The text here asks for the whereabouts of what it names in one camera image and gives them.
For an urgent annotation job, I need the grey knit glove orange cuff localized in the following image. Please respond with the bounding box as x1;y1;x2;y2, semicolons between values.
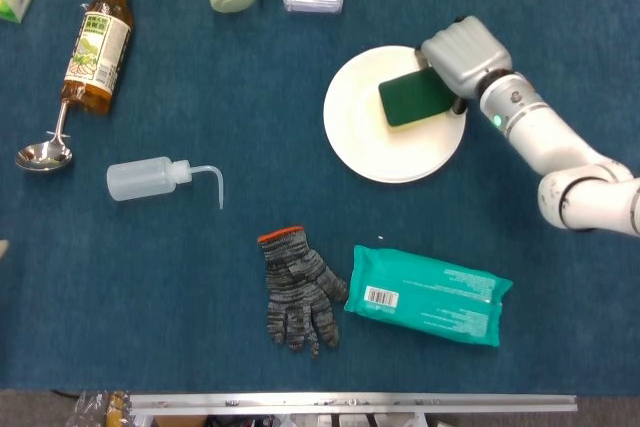
257;225;350;359

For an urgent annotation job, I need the aluminium frame rail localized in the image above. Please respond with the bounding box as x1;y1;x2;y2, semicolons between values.
128;393;579;416

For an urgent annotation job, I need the clear squeeze wash bottle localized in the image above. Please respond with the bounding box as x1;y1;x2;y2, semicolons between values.
106;156;225;210

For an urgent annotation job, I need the teal felt table cover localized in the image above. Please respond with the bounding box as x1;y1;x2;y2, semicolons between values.
0;0;640;393

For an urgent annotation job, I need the crinkled clear plastic bag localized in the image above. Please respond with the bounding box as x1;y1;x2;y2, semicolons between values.
64;389;132;427

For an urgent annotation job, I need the green yellow sponge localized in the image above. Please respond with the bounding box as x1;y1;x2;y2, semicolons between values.
377;68;453;131

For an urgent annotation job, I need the amber bottle with label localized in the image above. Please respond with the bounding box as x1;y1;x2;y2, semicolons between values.
60;0;135;116

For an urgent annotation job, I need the teal wet wipes pack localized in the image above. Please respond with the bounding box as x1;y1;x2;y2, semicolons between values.
343;244;514;348

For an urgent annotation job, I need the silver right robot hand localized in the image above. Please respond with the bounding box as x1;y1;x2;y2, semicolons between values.
414;15;514;116

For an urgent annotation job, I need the shiny metal ladle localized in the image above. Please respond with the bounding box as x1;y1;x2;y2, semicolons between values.
14;99;74;172

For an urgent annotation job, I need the white round plate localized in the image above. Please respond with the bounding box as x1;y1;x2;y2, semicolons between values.
322;45;468;185

